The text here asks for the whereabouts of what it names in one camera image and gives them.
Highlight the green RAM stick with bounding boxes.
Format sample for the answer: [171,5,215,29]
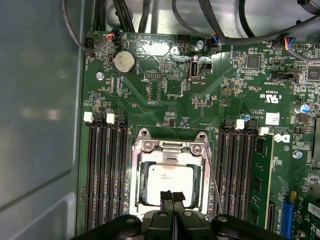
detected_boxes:
[249,126,275,228]

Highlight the silver CPU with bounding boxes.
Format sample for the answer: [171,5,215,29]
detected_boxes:
[146,163,195,207]

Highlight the thick black cable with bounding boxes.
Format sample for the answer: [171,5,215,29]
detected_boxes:
[171,0,320,46]

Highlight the metal locking lever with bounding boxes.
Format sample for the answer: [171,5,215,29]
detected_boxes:
[204,144,225,216]

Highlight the metal socket cover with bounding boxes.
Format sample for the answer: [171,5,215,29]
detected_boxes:
[134,147,210,216]

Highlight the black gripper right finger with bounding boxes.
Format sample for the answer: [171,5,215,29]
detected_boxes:
[172,191,288,240]

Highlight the green motherboard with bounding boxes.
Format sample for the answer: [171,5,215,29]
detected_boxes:
[76,29,320,240]

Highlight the thin black wire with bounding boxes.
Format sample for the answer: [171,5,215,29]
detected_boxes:
[61,0,97,55]

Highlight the RAM slot with black clips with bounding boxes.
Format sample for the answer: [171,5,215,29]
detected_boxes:
[237,119,258,222]
[116,113,130,218]
[94,112,107,230]
[215,118,235,217]

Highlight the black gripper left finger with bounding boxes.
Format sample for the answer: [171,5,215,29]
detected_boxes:
[72,190,174,240]

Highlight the RAM slot with white clips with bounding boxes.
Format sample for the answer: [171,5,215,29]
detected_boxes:
[83,111,97,232]
[105,112,118,226]
[226,119,246,221]

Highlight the blue expansion slot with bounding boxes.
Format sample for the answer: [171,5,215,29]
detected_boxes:
[281,198,295,240]

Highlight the black cable bundle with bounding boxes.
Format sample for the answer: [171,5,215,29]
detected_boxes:
[93,0,137,33]

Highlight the black and grey PC case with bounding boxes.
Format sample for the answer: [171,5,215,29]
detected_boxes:
[0,0,320,240]

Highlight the round coin cell battery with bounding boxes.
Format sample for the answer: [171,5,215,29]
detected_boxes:
[109,50,137,75]

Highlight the CPU socket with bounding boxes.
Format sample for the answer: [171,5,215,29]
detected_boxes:
[130,127,213,217]

